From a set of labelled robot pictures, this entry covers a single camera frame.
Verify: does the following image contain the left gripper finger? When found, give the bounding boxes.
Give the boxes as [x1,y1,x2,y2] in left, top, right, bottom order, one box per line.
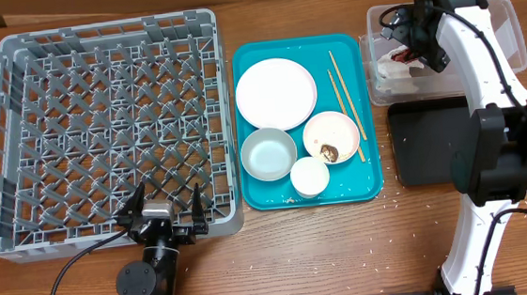
[116,181,146,226]
[191,183,209,235]

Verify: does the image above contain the red snack wrapper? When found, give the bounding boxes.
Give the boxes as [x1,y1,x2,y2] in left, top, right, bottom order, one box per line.
[389,46,414,64]

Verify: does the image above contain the white napkin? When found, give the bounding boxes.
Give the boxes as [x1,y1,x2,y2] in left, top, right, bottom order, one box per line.
[376,52,425,95]

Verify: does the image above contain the grey bowl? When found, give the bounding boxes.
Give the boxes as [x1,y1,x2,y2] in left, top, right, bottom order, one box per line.
[240,128,298,182]

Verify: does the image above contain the white cup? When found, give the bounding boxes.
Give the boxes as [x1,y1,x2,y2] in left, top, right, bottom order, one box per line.
[290,157,330,199]

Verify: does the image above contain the brown food scrap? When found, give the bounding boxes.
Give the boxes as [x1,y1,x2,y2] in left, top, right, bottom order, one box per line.
[319,145,339,163]

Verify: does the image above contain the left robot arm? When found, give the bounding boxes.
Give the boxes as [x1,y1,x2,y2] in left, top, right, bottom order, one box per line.
[116,183,209,295]

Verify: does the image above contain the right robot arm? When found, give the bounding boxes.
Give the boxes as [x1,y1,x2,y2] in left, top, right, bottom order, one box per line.
[380,0,527,295]

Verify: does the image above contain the grey dishwasher rack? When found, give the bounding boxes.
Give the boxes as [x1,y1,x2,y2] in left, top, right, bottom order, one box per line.
[0,8,244,263]

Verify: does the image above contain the wooden chopstick right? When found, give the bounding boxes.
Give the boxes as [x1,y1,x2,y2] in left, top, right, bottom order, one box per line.
[329,50,367,141]

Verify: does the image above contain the wooden chopstick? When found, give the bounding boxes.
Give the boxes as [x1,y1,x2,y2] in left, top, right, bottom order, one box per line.
[327,69,365,163]
[329,50,367,141]

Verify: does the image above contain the wooden chopstick left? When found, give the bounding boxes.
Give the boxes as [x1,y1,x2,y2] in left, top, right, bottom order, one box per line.
[327,69,365,163]

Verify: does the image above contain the black plastic tray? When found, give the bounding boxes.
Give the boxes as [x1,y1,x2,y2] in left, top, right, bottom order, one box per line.
[387,96,470,187]

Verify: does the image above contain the teal plastic tray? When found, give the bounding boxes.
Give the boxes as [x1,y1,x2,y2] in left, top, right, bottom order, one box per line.
[232,34,384,210]

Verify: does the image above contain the large white plate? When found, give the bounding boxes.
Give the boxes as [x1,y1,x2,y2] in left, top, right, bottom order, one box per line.
[235,57,318,131]

